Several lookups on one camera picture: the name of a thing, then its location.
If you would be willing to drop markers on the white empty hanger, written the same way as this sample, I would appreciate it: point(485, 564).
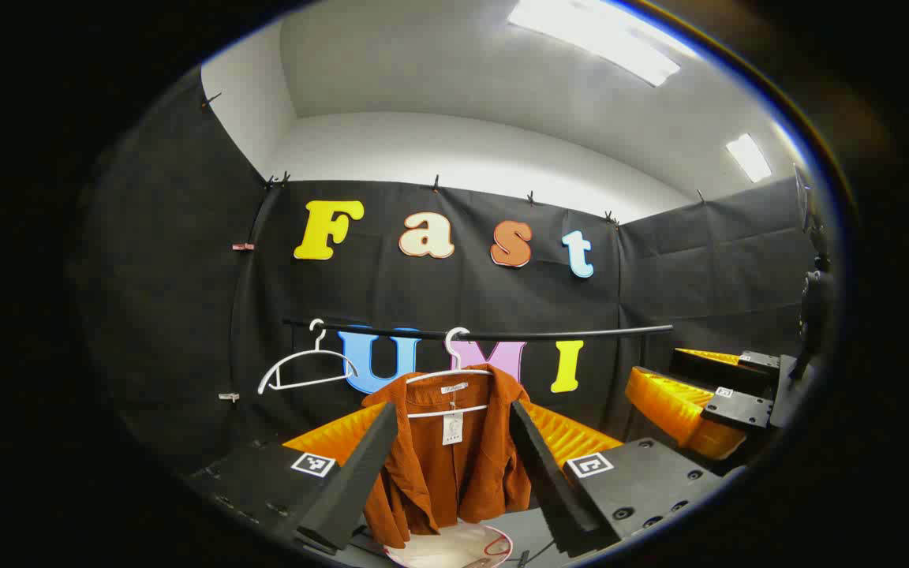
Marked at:
point(319, 343)

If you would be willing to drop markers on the row of black cloth clips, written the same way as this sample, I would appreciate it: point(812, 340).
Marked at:
point(436, 184)

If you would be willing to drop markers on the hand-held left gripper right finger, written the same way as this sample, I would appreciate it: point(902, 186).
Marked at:
point(549, 481)

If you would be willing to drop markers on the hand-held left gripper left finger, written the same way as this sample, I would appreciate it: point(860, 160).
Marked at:
point(360, 473)

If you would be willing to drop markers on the small ceiling light panel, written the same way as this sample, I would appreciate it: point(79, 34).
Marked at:
point(748, 158)

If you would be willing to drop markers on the black clothes rack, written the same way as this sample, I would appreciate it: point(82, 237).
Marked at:
point(581, 333)

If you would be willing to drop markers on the white shirt hanger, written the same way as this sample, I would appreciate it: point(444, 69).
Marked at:
point(456, 361)

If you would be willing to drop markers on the pink round laundry hamper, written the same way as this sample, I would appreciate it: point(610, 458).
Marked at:
point(454, 548)

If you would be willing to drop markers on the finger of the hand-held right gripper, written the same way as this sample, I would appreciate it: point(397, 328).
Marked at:
point(663, 402)
point(711, 367)

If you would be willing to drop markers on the large ceiling light panel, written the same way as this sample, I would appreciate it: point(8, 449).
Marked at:
point(604, 39)

